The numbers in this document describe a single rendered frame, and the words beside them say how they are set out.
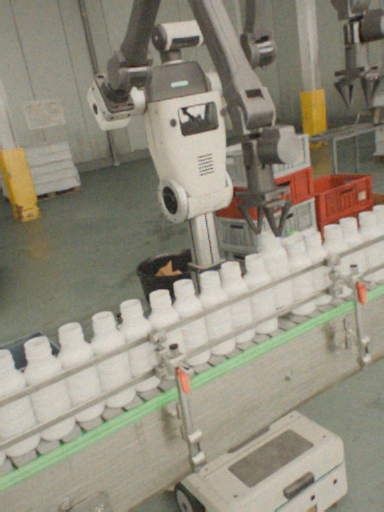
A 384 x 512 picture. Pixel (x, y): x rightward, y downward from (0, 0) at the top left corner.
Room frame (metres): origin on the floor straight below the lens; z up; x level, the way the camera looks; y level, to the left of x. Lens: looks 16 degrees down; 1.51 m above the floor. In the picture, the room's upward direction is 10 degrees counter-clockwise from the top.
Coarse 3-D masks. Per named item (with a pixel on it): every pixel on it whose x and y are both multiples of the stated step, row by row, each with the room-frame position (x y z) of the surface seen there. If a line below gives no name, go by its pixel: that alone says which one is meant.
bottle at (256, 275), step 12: (252, 264) 1.01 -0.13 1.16; (264, 264) 1.02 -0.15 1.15; (252, 276) 1.01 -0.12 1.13; (264, 276) 1.01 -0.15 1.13; (252, 288) 1.00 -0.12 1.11; (252, 300) 1.00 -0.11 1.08; (264, 300) 1.00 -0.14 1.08; (252, 312) 1.00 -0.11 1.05; (264, 312) 1.00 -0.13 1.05; (264, 324) 1.00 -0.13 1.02; (276, 324) 1.01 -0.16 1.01
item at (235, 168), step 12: (240, 144) 3.73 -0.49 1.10; (300, 144) 3.54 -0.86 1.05; (228, 156) 3.36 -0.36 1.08; (240, 156) 3.28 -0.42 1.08; (300, 156) 3.52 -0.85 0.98; (228, 168) 3.37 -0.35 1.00; (240, 168) 3.29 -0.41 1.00; (276, 168) 3.38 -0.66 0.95; (288, 168) 3.45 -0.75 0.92; (300, 168) 3.51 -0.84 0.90; (240, 180) 3.30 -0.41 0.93
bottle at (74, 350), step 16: (64, 336) 0.81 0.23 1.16; (80, 336) 0.82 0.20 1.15; (64, 352) 0.81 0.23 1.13; (80, 352) 0.80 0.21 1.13; (64, 368) 0.80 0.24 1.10; (96, 368) 0.82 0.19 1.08; (80, 384) 0.79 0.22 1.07; (96, 384) 0.81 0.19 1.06; (80, 400) 0.79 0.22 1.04; (80, 416) 0.79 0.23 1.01; (96, 416) 0.80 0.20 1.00
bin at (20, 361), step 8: (32, 336) 1.34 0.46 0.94; (40, 336) 1.35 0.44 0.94; (8, 344) 1.31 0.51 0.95; (16, 344) 1.32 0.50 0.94; (24, 344) 1.33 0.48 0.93; (56, 344) 1.25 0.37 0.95; (16, 352) 1.32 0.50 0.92; (24, 352) 1.33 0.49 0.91; (56, 352) 1.24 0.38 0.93; (16, 360) 1.31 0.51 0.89; (24, 360) 1.32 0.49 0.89; (16, 368) 1.31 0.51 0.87
